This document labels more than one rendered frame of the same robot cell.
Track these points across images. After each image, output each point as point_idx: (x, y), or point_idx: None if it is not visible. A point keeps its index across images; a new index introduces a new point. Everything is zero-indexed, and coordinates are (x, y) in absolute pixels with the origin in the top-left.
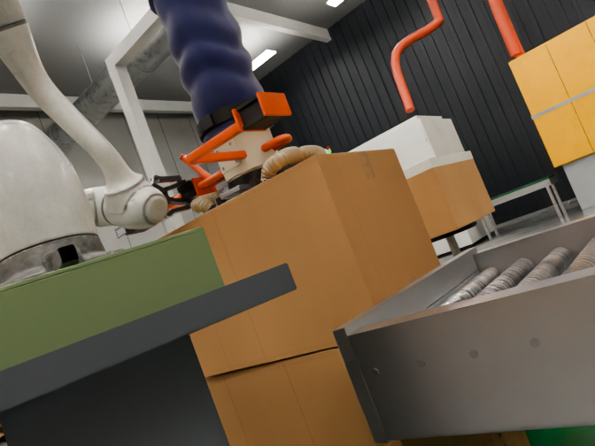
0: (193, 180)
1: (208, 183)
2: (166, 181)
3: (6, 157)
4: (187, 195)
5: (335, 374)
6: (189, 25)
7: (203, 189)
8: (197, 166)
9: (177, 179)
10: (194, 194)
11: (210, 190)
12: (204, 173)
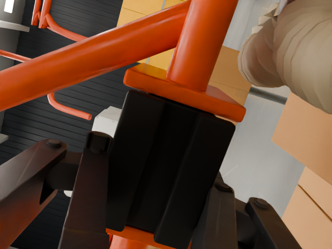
0: (147, 76)
1: (234, 2)
2: (8, 236)
3: None
4: (185, 180)
5: None
6: None
7: (208, 90)
8: (79, 42)
9: (55, 159)
10: (227, 123)
11: (212, 88)
12: (143, 25)
